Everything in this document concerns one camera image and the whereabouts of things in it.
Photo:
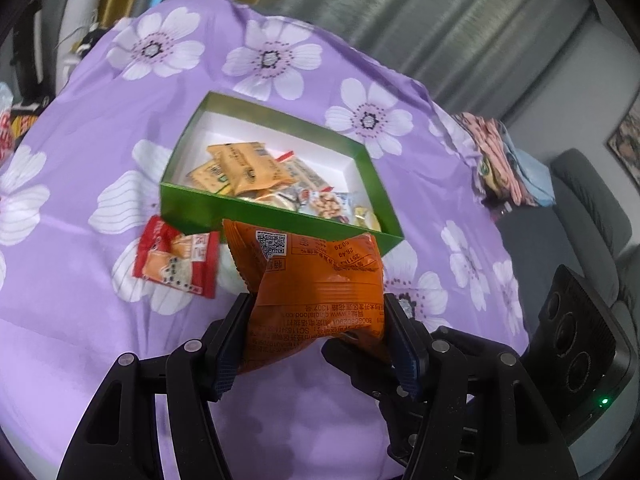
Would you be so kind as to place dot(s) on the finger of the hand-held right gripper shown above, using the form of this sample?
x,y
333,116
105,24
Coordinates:
x,y
350,360
400,430

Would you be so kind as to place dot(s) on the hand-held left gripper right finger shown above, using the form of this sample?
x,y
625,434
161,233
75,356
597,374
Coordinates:
x,y
402,355

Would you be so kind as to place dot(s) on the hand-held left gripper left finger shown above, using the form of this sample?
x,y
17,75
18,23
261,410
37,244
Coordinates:
x,y
230,355

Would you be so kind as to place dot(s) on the green cardboard box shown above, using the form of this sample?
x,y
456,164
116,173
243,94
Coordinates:
x,y
200,205

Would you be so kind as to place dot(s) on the white red-edged snack packet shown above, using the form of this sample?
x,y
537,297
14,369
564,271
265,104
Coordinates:
x,y
302,172

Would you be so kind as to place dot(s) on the red snack packet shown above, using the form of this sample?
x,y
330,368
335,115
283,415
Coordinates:
x,y
170,260

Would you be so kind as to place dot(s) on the pale yellow snack packet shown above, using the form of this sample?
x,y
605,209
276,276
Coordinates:
x,y
365,217

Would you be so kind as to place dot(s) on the grey sofa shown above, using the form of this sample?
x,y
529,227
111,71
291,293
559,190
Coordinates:
x,y
590,195

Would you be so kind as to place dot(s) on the clear nut snack packet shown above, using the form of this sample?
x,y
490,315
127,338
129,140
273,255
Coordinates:
x,y
325,205

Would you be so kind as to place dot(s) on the purple floral tablecloth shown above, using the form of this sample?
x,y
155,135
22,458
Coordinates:
x,y
75,310

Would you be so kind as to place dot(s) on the yellow green-label snack packet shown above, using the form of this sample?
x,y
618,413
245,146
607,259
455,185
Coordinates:
x,y
210,177

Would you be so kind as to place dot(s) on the light orange snack packet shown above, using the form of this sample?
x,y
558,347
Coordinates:
x,y
245,165

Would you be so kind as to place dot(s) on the pile of folded cloths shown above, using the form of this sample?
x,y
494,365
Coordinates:
x,y
500,160

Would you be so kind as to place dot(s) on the white plastic bag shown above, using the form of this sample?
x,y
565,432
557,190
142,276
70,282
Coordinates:
x,y
5,130

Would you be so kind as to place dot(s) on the grey curtain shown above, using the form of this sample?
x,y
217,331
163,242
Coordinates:
x,y
450,20

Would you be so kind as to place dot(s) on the framed wall picture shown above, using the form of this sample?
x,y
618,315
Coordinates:
x,y
627,145

